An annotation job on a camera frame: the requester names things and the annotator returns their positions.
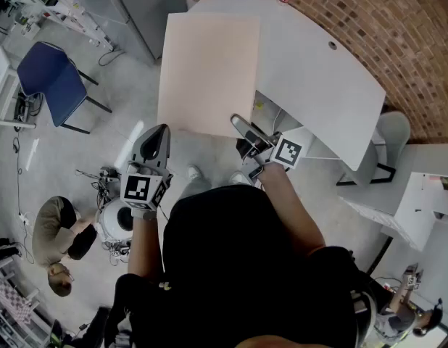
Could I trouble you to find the white side desk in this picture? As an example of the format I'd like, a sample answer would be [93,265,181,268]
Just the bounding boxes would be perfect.
[0,44,37,130]

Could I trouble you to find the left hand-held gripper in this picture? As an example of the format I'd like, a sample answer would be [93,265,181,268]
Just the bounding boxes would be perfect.
[120,123,174,212]

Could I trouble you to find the black bag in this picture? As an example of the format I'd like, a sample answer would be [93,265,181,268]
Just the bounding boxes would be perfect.
[49,305,113,348]

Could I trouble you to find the grey metal cabinet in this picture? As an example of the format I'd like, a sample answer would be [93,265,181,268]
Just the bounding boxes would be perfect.
[60,0,189,65]

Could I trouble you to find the white shelf rack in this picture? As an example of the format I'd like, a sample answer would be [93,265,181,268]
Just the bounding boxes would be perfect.
[0,0,115,53]

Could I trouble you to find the person's right forearm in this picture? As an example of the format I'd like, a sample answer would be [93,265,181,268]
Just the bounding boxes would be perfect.
[259,162,327,257]

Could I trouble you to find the grey shoulder strap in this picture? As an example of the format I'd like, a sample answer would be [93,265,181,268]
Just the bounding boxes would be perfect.
[348,287,378,341]

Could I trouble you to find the blue chair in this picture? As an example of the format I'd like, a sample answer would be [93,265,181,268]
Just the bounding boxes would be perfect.
[16,41,113,136]

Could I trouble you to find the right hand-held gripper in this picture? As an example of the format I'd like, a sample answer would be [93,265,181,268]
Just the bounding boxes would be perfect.
[230,113,305,186]

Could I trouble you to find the checkered cloth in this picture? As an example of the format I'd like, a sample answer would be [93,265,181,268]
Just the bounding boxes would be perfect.
[0,266,33,326]

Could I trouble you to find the grey wristband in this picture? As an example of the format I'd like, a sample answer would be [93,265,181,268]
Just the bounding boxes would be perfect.
[130,208,159,221]

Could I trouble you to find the white cabinet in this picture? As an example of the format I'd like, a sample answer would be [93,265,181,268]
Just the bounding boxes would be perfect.
[339,142,448,252]

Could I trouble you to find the white table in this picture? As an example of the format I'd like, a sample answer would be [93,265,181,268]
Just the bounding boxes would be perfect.
[186,0,387,172]

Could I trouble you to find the person's grey trousers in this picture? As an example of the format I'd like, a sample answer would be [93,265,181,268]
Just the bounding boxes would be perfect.
[178,175,254,204]

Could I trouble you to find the tangle of black cables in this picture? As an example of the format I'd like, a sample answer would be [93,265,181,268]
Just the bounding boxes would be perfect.
[75,165,123,210]

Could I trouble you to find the beige rectangular board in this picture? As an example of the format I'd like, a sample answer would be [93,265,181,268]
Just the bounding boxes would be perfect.
[157,12,261,139]

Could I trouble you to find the white round machine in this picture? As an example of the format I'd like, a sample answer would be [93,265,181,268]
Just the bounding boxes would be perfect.
[96,197,135,247]

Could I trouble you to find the grey plastic chair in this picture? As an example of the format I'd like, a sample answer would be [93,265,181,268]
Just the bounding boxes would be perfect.
[335,111,412,189]

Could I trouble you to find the person's left forearm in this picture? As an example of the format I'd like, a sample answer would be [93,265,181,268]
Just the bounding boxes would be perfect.
[127,210,167,279]

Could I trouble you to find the person's black shirt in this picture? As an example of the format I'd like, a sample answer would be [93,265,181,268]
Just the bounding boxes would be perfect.
[103,184,391,348]

